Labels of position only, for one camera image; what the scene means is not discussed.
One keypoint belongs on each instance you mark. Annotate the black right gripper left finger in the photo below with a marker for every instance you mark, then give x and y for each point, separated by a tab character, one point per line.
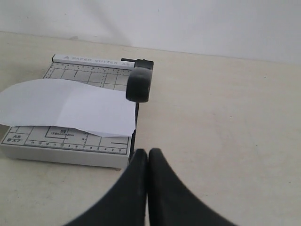
125	203

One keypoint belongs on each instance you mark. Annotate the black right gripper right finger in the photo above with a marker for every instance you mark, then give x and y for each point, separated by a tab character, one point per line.
171	203

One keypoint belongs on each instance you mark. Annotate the black cutter blade arm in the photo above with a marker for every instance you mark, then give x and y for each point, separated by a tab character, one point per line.
138	91

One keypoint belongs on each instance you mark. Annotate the white paper sheet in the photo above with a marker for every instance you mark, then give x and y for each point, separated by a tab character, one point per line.
68	104

